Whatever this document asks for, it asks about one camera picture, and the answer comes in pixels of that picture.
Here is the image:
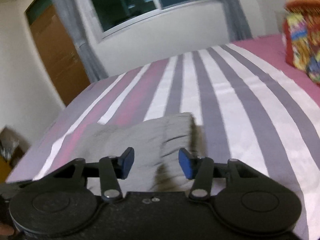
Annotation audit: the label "grey pants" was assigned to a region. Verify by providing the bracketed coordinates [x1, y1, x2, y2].
[70, 113, 206, 194]

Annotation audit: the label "striped pink purple bedsheet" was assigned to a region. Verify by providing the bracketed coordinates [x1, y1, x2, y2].
[8, 35, 319, 239]

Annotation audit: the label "brown bedside cabinet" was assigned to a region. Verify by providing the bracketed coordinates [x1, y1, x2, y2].
[0, 126, 30, 183]

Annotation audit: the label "brown wooden door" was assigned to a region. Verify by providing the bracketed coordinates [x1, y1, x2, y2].
[25, 0, 90, 106]

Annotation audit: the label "grey right curtain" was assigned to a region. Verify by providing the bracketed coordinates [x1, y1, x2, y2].
[220, 0, 253, 42]

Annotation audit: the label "grey curtain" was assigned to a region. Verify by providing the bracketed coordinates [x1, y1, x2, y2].
[220, 0, 253, 42]
[51, 0, 108, 83]

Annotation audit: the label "colourful red yellow pillow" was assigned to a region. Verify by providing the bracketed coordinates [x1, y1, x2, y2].
[283, 0, 319, 85]

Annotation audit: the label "grey left curtain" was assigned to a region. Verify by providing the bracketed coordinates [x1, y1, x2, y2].
[51, 0, 108, 83]

